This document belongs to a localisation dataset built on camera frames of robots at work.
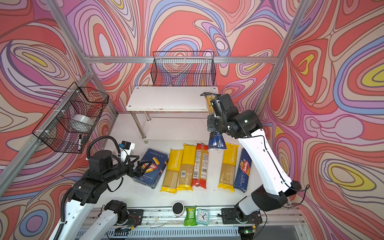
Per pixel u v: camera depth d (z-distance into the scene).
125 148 0.58
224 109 0.44
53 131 0.66
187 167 0.89
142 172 0.61
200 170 0.88
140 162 0.60
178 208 0.72
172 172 0.87
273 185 0.38
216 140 0.61
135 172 0.60
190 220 0.72
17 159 0.55
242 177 0.84
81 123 0.70
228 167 0.91
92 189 0.46
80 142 0.72
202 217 0.72
